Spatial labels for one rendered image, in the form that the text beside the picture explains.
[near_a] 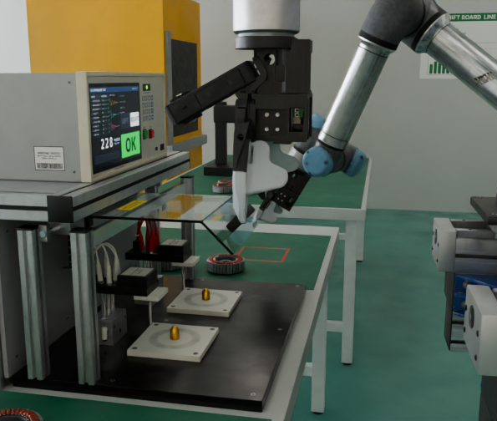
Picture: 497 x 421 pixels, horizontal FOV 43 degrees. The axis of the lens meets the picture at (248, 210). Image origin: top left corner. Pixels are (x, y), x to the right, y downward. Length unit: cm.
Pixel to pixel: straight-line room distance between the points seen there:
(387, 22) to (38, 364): 103
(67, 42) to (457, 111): 365
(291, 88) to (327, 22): 583
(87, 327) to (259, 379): 32
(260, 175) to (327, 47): 586
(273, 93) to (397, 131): 581
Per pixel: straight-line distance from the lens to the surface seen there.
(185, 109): 74
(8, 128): 130
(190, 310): 150
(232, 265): 184
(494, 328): 95
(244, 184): 68
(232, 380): 120
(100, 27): 511
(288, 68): 72
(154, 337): 136
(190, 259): 154
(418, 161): 656
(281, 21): 71
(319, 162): 157
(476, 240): 142
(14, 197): 115
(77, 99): 122
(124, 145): 137
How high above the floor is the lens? 131
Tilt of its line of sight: 12 degrees down
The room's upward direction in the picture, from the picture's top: straight up
